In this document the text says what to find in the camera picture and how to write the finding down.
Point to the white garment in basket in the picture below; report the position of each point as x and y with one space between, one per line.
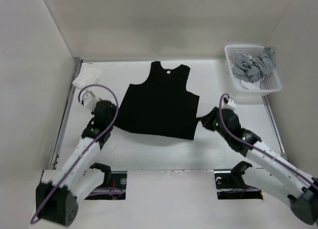
250 85

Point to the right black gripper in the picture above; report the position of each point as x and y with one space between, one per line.
206 119

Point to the white plastic basket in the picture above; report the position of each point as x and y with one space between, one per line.
270 83

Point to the black tank top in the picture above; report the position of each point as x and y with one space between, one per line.
161 105

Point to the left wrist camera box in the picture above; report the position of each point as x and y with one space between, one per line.
89 100

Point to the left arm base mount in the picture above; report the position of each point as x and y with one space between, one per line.
113 186

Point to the grey tank top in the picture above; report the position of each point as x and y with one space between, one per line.
253 69

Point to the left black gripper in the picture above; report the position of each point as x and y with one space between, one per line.
114 111

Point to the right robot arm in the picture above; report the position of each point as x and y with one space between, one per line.
266 170

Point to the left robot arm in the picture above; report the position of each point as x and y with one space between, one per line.
58 199

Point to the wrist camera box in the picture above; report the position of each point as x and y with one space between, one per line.
229 103
89 100

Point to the folded white tank top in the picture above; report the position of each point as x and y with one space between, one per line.
87 76

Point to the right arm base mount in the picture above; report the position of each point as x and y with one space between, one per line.
231 186

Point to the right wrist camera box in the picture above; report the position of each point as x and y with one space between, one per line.
229 103

